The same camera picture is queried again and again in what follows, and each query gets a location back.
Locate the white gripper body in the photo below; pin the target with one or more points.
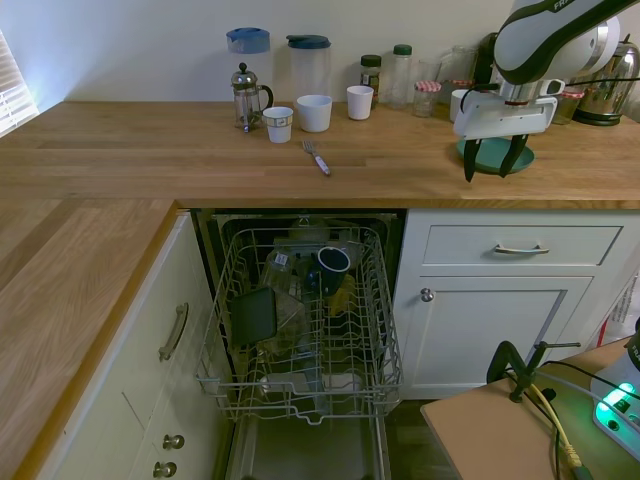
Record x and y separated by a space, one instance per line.
500 117

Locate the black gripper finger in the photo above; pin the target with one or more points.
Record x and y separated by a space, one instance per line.
510 155
469 160

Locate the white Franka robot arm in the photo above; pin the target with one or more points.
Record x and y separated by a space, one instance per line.
530 45

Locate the open dishwasher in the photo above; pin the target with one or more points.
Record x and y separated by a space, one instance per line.
300 450

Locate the green plate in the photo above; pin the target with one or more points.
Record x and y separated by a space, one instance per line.
487 157

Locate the white ceramic cup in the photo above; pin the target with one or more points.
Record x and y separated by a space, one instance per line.
456 107

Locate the empty clear glass jar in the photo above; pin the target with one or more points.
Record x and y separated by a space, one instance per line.
464 62

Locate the glass jar with red-checked lid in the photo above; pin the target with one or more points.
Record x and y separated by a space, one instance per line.
426 100
567 107

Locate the empty clear glass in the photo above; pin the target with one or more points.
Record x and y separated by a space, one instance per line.
429 71

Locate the white drawer front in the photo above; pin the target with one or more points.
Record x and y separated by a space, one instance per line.
460 245

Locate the clear bottle with green cap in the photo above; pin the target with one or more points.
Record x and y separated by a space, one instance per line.
401 80

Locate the stainless steel electric kettle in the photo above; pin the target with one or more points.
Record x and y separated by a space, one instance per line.
607 95

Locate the small white cup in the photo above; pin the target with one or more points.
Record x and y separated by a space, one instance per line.
360 102

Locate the spice jar with dark lid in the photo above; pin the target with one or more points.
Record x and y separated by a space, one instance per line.
370 75

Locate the silver round door knob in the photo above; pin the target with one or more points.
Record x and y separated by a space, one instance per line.
427 295

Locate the wide white ceramic pot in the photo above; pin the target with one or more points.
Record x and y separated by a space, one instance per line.
314 114

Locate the white cabinet door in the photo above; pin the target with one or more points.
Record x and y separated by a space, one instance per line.
490 330

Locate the white cabinet with drawer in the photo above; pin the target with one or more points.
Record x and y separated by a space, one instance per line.
610 300

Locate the dark blue mug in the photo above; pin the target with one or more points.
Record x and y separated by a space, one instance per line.
332 280

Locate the yellow plastic item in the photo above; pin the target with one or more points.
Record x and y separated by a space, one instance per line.
345 295

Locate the clear pitcher with dark-blue lid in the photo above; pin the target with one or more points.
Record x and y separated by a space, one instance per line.
308 65

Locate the clear plastic bag with print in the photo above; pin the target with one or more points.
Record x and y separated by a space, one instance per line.
622 310

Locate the white paper cup with pattern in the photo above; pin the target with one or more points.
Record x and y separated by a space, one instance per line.
278 125

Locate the black metal clamp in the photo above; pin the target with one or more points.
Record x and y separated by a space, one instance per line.
522 370

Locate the clear drinking glass with label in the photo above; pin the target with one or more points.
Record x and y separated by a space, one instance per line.
277 272

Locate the glass and steel French press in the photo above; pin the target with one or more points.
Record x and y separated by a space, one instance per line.
245 95

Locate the clear plastic container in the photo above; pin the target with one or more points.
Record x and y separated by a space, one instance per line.
292 320

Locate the clear pitcher with light-blue lid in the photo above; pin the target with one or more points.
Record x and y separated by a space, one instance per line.
248 42

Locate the white dish in lower rack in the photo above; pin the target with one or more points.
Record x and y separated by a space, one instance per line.
345 382

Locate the black square plate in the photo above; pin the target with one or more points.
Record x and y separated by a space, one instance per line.
252 317

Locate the silver round cabinet knob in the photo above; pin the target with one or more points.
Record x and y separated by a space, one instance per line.
174 441
164 469

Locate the white window blinds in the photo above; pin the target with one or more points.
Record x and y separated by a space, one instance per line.
12 95

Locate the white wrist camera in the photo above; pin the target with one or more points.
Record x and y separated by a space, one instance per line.
552 86

